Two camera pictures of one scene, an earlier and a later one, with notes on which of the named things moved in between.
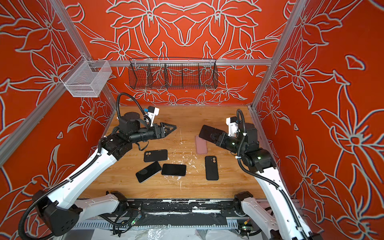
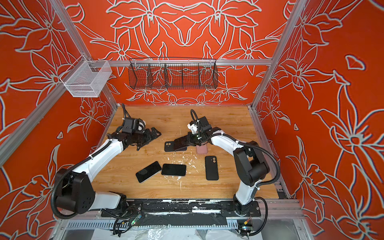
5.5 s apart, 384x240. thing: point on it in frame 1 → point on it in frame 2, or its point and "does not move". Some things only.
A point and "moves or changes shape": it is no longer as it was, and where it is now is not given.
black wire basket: x=172 y=73 does not move
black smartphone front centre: x=174 y=169 does not move
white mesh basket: x=86 y=78 does not move
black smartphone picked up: x=210 y=133 moves or changes shape
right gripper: x=222 y=141 → x=189 y=138
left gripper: x=163 y=133 → x=147 y=131
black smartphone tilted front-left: x=147 y=172 does not move
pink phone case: x=201 y=144 does not move
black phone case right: x=211 y=168 does not move
